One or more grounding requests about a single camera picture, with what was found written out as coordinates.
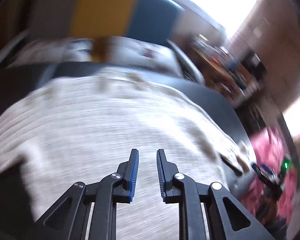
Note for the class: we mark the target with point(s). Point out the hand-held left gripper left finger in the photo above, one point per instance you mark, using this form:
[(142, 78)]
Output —
[(133, 175)]

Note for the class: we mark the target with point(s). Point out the small bright window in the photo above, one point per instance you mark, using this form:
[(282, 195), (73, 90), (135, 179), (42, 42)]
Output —
[(298, 112)]

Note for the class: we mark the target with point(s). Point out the cream knit sweater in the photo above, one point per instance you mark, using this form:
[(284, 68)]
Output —
[(102, 130)]

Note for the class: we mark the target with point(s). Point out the barred window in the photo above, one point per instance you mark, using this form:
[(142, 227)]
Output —
[(215, 2)]

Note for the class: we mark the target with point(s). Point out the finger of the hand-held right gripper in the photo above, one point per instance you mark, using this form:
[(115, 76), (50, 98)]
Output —
[(261, 170), (231, 165)]

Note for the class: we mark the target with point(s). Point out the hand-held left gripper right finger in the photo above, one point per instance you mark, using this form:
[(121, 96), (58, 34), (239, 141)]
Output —
[(161, 175)]

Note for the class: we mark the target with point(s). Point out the deer print cushion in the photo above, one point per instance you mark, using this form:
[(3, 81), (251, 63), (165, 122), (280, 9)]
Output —
[(150, 55)]

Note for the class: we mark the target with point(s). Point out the wooden desk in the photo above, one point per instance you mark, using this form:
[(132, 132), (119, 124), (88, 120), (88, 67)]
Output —
[(215, 62)]

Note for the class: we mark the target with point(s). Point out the pink cloth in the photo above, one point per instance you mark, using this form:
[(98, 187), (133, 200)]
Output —
[(267, 150)]

